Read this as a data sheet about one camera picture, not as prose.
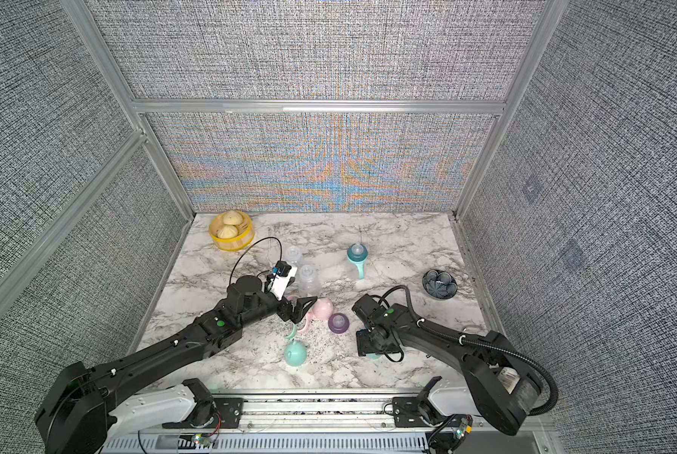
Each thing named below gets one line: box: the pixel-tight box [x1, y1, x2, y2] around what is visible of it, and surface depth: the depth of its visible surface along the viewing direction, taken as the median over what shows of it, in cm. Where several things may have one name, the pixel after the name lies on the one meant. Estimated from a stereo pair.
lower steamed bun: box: [217, 225, 239, 240], surface depth 108 cm
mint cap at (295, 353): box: [283, 340, 308, 367], surface depth 83 cm
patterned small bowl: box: [421, 268, 459, 300], surface depth 97 cm
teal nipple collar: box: [347, 243, 368, 262], surface depth 92 cm
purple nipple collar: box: [328, 312, 350, 334], surface depth 90 cm
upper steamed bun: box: [222, 209, 244, 226], surface depth 112 cm
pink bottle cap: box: [312, 296, 334, 320], surface depth 90 cm
